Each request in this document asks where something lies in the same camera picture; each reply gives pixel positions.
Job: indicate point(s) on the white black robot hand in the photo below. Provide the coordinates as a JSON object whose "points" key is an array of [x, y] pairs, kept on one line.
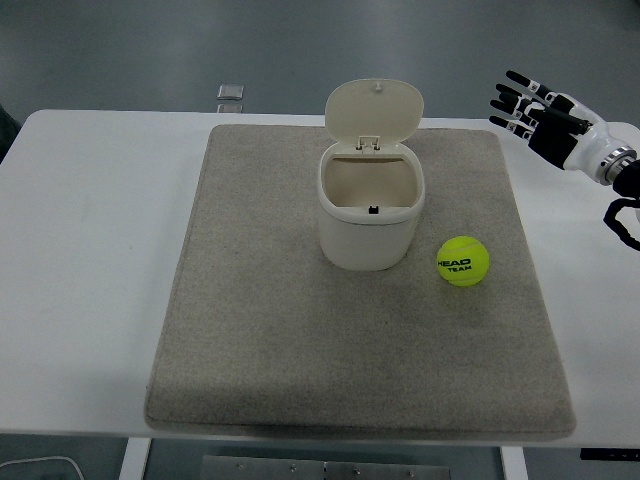
{"points": [[582, 145]]}

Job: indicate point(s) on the yellow-green tennis ball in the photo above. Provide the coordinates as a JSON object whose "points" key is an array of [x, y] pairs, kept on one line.
{"points": [[463, 252]]}

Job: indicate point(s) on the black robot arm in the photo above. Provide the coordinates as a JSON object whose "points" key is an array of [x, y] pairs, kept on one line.
{"points": [[626, 175]]}

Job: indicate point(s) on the cream lidded bin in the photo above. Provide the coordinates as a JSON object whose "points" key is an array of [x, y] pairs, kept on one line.
{"points": [[365, 240]]}

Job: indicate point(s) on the black table control panel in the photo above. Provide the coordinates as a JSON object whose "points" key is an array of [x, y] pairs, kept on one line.
{"points": [[610, 454]]}

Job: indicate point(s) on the white table leg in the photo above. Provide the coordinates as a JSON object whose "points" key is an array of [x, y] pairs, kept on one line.
{"points": [[512, 465], [135, 460]]}

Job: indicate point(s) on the beige felt mat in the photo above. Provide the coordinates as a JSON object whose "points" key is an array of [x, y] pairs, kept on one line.
{"points": [[325, 350]]}

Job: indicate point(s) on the small silver floor plate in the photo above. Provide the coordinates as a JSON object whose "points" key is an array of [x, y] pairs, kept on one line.
{"points": [[231, 92], [230, 108]]}

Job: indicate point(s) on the grey metal plate with screws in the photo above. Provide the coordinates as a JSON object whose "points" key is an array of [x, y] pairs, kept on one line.
{"points": [[325, 470]]}

